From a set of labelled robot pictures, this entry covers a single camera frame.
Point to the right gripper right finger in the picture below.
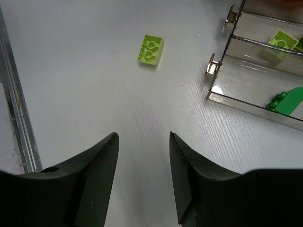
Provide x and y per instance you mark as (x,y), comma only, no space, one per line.
(209,195)

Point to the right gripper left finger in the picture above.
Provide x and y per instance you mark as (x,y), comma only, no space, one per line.
(73,193)

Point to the green sloped lego brick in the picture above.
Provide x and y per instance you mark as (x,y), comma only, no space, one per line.
(286,102)

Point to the small lime lego brick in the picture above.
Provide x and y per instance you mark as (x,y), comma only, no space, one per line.
(282,40)

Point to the lime curved lego brick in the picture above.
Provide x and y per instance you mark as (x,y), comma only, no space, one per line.
(299,46)

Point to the near clear plastic bin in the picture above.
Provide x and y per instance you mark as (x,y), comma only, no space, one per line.
(245,81)

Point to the clear plastic bin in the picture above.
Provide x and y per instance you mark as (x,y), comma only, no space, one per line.
(245,81)
(259,20)

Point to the middle clear plastic bin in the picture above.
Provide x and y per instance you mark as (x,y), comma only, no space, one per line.
(259,20)

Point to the lime lego brick centre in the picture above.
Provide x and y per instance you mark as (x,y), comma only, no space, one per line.
(151,50)

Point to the aluminium front rail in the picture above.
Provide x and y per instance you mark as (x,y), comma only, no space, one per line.
(23,135)

